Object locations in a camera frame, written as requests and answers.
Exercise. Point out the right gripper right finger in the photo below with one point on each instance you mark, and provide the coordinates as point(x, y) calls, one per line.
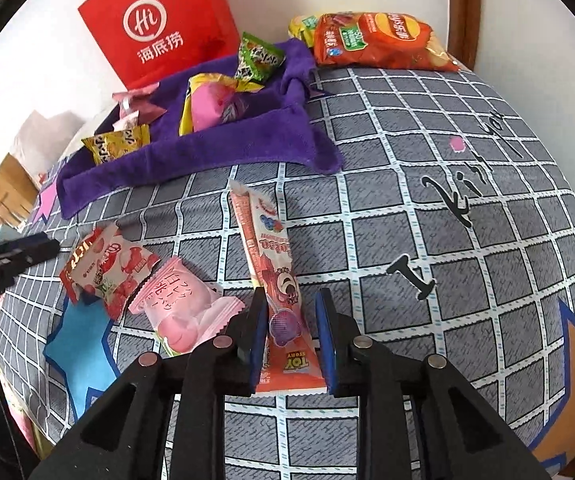
point(341, 371)

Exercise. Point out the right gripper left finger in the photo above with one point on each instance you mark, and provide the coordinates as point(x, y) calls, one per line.
point(252, 339)

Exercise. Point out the long toy story snack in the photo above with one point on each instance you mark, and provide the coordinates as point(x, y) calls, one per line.
point(290, 362)

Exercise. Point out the pale pink candy packet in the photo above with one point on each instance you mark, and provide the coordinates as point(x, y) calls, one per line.
point(183, 311)

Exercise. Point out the strawberry white snack packet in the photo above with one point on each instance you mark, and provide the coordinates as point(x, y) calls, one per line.
point(113, 268)

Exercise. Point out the yellow rice cracker packet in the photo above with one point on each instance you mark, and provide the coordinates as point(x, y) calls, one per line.
point(109, 146)

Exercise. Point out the pink wafer packet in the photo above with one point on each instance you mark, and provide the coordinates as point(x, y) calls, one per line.
point(135, 107)

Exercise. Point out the pink yellow crisps packet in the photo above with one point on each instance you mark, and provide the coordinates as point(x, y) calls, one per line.
point(213, 99)

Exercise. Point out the green snack packet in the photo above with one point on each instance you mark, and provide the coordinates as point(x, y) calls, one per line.
point(257, 60)

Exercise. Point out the red small snack packet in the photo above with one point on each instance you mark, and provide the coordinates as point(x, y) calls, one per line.
point(78, 252)

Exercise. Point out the pink paper star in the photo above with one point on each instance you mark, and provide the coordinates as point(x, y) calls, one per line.
point(46, 198)

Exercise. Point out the blue paper star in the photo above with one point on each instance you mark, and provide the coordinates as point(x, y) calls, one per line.
point(78, 349)

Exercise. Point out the white plastic bag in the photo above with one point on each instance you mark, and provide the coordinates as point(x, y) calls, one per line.
point(41, 141)

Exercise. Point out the purple towel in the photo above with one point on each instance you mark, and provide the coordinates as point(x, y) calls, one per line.
point(274, 128)

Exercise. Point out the orange chips bag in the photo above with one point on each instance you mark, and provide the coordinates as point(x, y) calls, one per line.
point(394, 41)

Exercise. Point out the red paper shopping bag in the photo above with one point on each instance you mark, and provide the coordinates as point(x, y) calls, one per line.
point(148, 40)

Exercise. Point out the yellow chips bag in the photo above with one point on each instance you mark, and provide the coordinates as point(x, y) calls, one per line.
point(303, 28)

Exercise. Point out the wooden door frame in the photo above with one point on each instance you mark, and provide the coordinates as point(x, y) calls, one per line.
point(463, 30)

